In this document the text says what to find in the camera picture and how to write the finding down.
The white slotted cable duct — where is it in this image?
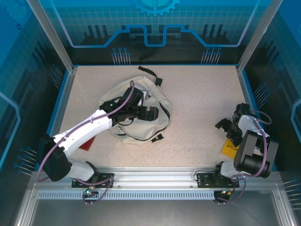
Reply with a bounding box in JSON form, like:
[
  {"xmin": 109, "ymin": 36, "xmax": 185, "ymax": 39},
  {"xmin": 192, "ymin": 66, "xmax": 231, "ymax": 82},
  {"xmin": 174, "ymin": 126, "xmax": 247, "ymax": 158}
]
[{"xmin": 37, "ymin": 190, "xmax": 228, "ymax": 201}]

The beige backpack with black straps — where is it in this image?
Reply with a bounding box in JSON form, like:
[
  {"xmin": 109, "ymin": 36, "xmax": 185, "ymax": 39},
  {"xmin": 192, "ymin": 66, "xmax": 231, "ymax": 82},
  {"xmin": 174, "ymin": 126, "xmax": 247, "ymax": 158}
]
[{"xmin": 97, "ymin": 65, "xmax": 174, "ymax": 146}]

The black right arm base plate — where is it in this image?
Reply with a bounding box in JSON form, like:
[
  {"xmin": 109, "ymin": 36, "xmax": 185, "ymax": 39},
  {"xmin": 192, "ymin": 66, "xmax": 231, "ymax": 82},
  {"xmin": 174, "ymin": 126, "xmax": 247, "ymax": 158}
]
[{"xmin": 196, "ymin": 172, "xmax": 240, "ymax": 189}]

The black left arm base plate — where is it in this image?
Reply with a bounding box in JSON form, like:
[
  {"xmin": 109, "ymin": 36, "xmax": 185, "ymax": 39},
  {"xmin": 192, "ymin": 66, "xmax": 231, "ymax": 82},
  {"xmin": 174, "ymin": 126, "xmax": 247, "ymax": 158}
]
[{"xmin": 71, "ymin": 172, "xmax": 119, "ymax": 189}]

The aluminium side rail blue edge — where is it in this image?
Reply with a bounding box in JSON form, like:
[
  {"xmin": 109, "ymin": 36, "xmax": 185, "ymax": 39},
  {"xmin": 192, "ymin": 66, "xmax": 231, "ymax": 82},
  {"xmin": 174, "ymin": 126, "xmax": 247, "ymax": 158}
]
[
  {"xmin": 236, "ymin": 65, "xmax": 277, "ymax": 171},
  {"xmin": 39, "ymin": 67, "xmax": 78, "ymax": 171}
]

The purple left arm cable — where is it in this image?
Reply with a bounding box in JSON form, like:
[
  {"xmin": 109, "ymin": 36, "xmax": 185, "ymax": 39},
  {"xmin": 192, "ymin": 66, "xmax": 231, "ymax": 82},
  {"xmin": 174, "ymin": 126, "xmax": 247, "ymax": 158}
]
[{"xmin": 37, "ymin": 80, "xmax": 136, "ymax": 206}]

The red notebook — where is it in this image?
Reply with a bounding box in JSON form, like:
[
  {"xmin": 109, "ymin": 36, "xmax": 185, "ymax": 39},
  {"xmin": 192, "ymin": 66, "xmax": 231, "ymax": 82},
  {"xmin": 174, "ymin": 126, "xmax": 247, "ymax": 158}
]
[{"xmin": 78, "ymin": 136, "xmax": 96, "ymax": 151}]

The aluminium frame post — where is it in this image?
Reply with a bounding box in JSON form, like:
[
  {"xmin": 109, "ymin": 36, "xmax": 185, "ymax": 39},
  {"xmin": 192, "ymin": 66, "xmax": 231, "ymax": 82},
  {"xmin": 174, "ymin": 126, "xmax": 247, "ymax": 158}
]
[
  {"xmin": 236, "ymin": 0, "xmax": 282, "ymax": 73},
  {"xmin": 25, "ymin": 0, "xmax": 78, "ymax": 73}
]

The plain yellow book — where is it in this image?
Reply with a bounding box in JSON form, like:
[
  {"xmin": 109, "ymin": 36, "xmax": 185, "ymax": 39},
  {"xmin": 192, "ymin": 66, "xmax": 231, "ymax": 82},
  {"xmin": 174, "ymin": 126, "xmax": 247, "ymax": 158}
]
[{"xmin": 221, "ymin": 138, "xmax": 240, "ymax": 157}]

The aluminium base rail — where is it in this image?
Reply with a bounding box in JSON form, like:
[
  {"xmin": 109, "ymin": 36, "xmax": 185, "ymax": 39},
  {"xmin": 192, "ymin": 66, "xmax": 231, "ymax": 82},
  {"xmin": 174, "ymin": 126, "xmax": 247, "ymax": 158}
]
[{"xmin": 30, "ymin": 166, "xmax": 283, "ymax": 189}]

